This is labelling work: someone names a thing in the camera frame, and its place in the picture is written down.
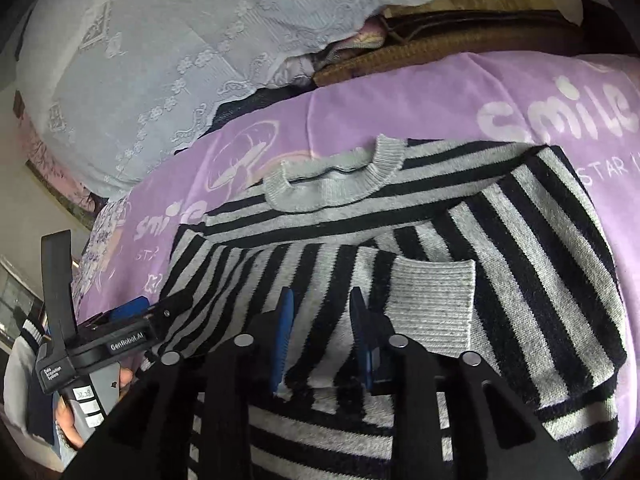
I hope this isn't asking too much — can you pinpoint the pink floral pillow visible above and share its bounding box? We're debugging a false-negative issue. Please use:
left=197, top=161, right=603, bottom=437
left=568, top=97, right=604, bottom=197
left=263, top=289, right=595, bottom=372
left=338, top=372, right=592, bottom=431
left=18, top=110, right=102, bottom=217

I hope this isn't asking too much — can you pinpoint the purple smile bed sheet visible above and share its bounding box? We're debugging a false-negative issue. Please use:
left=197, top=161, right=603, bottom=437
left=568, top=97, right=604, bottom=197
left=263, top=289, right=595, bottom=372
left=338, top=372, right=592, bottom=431
left=74, top=50, right=640, bottom=470

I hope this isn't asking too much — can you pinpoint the black white striped sweater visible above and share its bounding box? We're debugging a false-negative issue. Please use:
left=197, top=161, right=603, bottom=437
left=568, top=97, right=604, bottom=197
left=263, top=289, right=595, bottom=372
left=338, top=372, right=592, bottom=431
left=162, top=136, right=626, bottom=479

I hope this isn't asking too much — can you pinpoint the white lace bed cover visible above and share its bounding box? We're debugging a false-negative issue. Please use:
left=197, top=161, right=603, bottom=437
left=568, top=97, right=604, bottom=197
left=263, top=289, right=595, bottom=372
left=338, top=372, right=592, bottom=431
left=16, top=0, right=582, bottom=198

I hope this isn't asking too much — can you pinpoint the person's left hand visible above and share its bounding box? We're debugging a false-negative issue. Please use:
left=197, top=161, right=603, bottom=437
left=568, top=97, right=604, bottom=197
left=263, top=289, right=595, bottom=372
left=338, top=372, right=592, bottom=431
left=54, top=365, right=136, bottom=450

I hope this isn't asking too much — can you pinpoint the brown woven mat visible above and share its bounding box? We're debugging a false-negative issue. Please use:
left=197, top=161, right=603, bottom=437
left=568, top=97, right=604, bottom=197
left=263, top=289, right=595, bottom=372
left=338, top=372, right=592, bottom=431
left=314, top=0, right=586, bottom=87

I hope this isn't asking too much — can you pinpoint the purple floral bedding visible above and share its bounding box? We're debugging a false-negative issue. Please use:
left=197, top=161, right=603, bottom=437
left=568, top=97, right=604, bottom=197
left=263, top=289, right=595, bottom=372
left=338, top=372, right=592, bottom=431
left=72, top=195, right=130, bottom=314

